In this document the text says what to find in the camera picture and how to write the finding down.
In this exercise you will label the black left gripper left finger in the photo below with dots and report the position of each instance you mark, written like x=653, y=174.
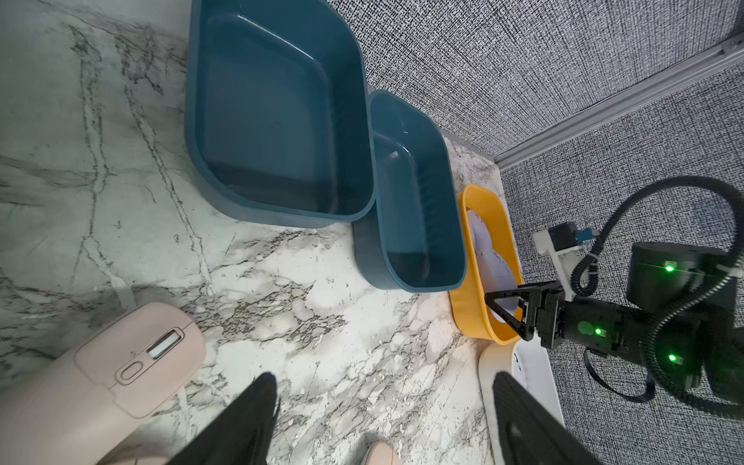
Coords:
x=242, y=433

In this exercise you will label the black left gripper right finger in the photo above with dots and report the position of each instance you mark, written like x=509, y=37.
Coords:
x=528, y=433

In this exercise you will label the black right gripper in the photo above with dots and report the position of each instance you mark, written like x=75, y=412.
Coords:
x=542, y=305

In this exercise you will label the white storage box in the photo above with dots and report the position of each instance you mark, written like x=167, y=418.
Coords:
x=529, y=364

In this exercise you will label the yellow storage box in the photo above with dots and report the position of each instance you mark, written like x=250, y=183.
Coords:
x=472, y=316

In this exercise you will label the purple mouse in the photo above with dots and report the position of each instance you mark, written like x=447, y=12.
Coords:
x=496, y=275
x=485, y=244

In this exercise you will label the peach pink mouse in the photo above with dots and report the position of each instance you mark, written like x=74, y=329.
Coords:
x=381, y=453

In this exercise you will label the teal storage box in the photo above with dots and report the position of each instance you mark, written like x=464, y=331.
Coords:
x=411, y=239
x=277, y=119

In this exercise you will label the pink mouse top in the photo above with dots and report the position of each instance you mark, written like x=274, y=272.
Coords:
x=93, y=397

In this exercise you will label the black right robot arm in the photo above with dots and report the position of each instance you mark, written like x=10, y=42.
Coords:
x=677, y=322

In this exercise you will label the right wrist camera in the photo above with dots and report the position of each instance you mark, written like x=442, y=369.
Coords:
x=565, y=245

